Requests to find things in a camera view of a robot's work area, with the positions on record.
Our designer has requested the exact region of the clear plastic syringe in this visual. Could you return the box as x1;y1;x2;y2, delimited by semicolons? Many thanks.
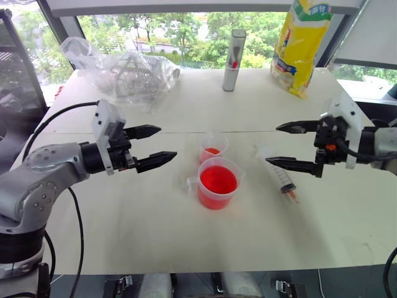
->
252;144;300;205

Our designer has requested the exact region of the small clear cup red liquid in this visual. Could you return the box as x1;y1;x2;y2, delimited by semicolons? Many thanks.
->
198;131;230;165

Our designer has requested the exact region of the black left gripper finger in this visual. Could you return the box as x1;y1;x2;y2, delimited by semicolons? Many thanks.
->
125;124;163;140
135;151;178;174

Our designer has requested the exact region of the clear plastic bag with rack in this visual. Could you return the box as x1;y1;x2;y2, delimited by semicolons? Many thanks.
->
58;37;181;115

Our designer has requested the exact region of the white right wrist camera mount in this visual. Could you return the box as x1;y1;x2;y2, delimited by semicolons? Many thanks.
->
323;92;364;169

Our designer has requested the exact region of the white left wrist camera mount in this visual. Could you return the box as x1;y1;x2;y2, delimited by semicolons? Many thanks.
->
91;99;127;176

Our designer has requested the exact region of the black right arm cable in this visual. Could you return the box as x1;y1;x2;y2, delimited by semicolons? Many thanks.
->
336;138;397;162

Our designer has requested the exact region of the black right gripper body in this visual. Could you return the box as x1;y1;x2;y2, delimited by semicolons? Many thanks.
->
313;115;350;166

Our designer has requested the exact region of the large beaker red liquid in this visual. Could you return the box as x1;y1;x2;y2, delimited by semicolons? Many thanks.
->
185;156;246;211

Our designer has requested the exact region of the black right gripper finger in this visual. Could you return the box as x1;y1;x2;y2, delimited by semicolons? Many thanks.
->
275;120;325;135
265;156;325;179

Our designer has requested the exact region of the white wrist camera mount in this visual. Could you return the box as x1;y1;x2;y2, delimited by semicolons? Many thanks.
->
323;92;364;169
91;99;127;176

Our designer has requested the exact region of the black metal shelf frame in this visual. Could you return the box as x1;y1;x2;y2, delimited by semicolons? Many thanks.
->
0;8;49;131

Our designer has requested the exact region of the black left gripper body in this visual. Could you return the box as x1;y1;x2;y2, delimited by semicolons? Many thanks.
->
106;122;139;173

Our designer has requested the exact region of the yellow plastic snack bag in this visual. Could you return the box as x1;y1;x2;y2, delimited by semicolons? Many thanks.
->
270;0;334;100

